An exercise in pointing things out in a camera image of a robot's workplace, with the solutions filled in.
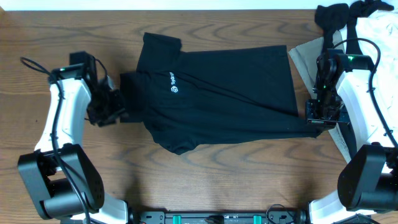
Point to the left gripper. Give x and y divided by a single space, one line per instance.
106 109

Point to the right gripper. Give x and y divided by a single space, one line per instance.
313 119

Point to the black polo shirt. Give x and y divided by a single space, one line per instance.
185 99

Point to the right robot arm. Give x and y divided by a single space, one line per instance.
368 183

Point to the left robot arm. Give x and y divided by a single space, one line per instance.
62 182

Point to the beige garment in pile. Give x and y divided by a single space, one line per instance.
304 57

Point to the black garment in pile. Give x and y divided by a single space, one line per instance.
337 16

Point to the white garment in pile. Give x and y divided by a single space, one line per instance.
381 28

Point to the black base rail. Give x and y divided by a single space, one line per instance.
276 214

